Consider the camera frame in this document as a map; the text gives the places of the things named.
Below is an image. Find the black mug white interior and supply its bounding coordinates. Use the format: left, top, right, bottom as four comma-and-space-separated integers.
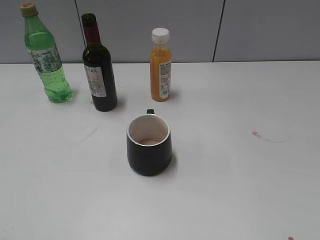
126, 108, 173, 176

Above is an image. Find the dark red wine bottle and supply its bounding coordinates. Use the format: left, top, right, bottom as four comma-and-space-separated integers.
81, 13, 118, 112

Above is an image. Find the orange juice bottle white cap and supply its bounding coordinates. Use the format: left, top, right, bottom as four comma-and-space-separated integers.
149, 27, 172, 102

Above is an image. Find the green plastic soda bottle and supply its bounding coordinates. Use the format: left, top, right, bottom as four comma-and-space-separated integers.
20, 2, 72, 103

